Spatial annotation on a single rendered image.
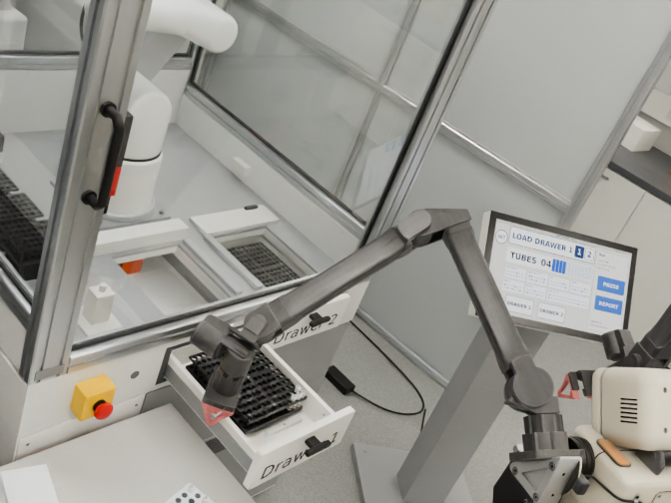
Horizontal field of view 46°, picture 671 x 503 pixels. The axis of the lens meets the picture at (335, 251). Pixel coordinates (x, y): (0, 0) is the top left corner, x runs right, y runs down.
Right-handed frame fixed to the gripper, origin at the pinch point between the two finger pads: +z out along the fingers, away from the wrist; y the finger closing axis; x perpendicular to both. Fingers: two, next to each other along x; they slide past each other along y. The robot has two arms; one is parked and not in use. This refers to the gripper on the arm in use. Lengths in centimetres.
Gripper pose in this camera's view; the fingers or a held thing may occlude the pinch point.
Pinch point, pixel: (212, 415)
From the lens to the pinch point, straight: 169.8
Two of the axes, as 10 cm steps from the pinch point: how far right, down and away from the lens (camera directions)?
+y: -1.0, 5.2, -8.5
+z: -3.7, 7.7, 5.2
